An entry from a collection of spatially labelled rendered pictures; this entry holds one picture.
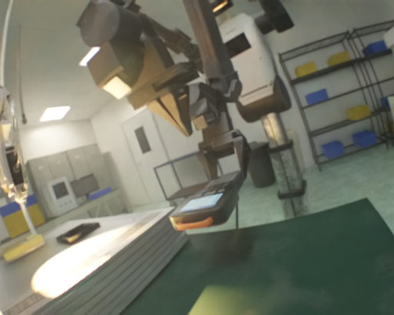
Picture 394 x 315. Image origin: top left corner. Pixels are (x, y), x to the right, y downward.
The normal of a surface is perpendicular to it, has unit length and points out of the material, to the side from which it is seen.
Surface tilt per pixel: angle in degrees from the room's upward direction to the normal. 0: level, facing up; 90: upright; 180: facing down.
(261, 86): 90
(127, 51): 90
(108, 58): 105
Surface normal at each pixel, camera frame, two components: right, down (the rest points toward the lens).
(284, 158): -0.58, 0.27
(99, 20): -0.18, 0.40
